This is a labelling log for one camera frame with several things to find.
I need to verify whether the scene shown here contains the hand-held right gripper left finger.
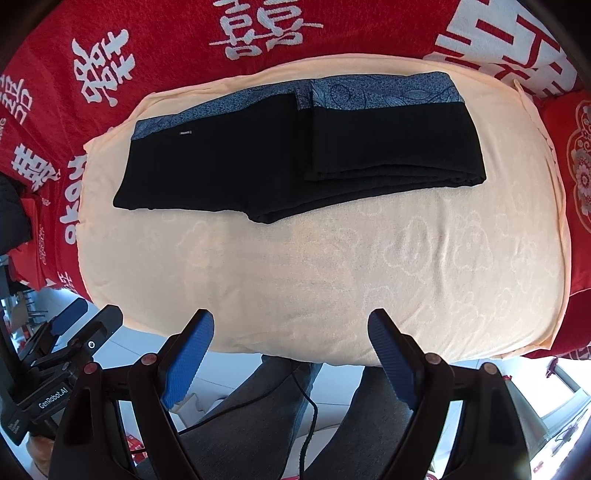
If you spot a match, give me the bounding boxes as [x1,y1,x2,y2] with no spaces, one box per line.
[48,308,216,480]

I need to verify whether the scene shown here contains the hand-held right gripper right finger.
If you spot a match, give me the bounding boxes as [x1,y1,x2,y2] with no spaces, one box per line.
[368,308,533,480]

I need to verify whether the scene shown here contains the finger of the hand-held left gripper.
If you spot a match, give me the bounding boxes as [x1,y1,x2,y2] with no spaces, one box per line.
[68,305,124,359]
[50,297,89,336]

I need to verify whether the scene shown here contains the black pants with blue trim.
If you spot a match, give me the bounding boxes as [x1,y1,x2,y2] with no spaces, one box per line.
[112,71,488,225]

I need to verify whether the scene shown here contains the person's left hand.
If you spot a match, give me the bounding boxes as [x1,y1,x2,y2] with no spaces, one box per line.
[25,433,57,472]

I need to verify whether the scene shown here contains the person's right leg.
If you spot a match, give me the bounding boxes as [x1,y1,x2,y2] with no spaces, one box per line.
[305,367,416,480]

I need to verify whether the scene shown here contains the red printed bag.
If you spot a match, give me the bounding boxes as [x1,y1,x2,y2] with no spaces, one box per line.
[9,194,62,288]

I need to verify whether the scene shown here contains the peach blanket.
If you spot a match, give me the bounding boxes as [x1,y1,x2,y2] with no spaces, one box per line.
[76,53,573,367]

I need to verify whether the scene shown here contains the dark cloth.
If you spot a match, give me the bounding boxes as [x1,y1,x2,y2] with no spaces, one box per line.
[0,173,34,260]

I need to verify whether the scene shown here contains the red floral cushion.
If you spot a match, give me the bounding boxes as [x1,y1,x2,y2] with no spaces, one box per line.
[540,90,591,296]

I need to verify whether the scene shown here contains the red printed blanket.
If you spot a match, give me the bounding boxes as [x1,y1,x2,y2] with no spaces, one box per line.
[0,0,591,361]

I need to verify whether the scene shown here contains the black cable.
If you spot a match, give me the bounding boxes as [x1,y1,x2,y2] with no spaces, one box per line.
[178,369,319,480]

